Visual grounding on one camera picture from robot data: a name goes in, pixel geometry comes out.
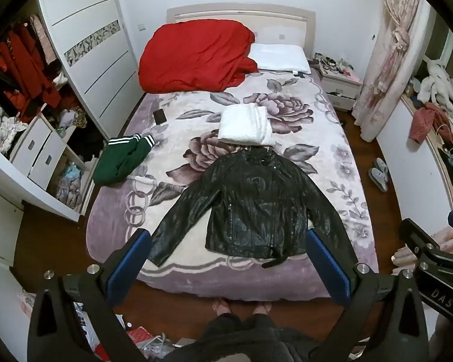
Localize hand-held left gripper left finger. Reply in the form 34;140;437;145
27;229;153;362

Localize small clutter on nightstand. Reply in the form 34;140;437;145
313;53;357;76

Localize white curved desk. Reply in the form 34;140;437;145
375;96;453;234

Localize white pillow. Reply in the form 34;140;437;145
249;43;312;76

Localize black leather jacket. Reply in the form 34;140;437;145
148;147;357;269

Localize white drawer unit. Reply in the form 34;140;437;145
9;113;87;215

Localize red packet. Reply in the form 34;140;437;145
130;328;154;352

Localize red hanging clothes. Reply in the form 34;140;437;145
0;19;63;110

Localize green jacket with striped cuffs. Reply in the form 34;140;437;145
92;134;156;186

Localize pink floral curtain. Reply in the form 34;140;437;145
353;0;433;142

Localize beige bed headboard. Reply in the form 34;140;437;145
166;3;317;61

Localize white nightstand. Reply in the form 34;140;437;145
320;68;363;112

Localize white folded garment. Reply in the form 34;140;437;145
217;103;276;147

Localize person's right forearm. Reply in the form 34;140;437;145
428;307;453;362

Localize pile of mixed clothes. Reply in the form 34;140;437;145
53;106;99;159

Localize red duvet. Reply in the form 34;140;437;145
138;22;258;93

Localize pink red cloth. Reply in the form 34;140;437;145
410;102;453;144

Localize white floral folded cloth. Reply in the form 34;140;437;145
0;100;27;151

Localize white wardrobe sliding door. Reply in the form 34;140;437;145
37;0;146;140

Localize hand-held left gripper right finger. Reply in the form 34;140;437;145
305;229;430;362

